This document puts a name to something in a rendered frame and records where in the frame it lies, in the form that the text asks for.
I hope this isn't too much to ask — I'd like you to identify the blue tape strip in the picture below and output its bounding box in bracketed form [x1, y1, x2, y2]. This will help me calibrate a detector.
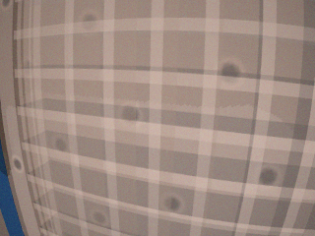
[0, 139, 25, 236]

